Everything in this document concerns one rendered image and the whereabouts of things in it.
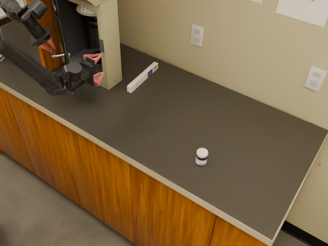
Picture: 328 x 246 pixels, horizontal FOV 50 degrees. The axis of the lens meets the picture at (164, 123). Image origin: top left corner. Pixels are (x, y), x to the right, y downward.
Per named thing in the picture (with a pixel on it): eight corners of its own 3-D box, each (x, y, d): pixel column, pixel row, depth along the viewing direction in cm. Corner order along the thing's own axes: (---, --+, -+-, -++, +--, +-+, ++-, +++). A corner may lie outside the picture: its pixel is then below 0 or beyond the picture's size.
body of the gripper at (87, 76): (93, 64, 147) (80, 72, 142) (96, 84, 154) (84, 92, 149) (82, 59, 149) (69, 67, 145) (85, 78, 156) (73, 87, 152)
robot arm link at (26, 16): (14, 18, 149) (22, 19, 146) (25, 7, 152) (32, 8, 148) (26, 30, 154) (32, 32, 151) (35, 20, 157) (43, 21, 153)
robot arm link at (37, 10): (9, 16, 154) (5, 5, 146) (26, -2, 158) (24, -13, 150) (31, 32, 155) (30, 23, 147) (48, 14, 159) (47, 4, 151)
